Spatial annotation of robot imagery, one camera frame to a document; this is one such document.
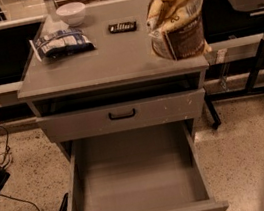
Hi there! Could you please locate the open grey middle drawer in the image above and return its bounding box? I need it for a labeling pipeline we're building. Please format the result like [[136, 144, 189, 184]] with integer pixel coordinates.
[[67, 121, 229, 211]]

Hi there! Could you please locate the grey drawer cabinet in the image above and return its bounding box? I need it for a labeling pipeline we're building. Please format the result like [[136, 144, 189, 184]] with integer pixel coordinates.
[[18, 0, 208, 157]]

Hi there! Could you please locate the white ceramic bowl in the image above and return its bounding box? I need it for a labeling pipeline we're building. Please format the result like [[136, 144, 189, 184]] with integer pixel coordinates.
[[56, 2, 86, 27]]

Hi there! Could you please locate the closed grey top drawer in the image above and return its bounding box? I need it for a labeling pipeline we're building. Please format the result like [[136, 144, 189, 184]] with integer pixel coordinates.
[[36, 89, 205, 143]]

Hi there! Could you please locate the black cable on floor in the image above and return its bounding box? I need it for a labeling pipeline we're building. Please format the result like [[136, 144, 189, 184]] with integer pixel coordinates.
[[0, 101, 16, 169]]

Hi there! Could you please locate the black side table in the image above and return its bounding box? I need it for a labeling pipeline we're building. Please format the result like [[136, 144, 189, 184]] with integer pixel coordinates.
[[202, 0, 264, 129]]

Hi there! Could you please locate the dark candy bar pack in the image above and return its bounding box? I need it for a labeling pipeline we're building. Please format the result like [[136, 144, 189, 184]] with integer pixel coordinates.
[[108, 21, 137, 34]]

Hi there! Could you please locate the blue white chip bag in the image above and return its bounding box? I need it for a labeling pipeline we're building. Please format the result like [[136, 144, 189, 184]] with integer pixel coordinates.
[[29, 28, 95, 62]]

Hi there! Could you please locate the brown sea salt chip bag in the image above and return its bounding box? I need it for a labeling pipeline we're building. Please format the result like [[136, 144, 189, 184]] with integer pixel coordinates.
[[146, 0, 211, 61]]

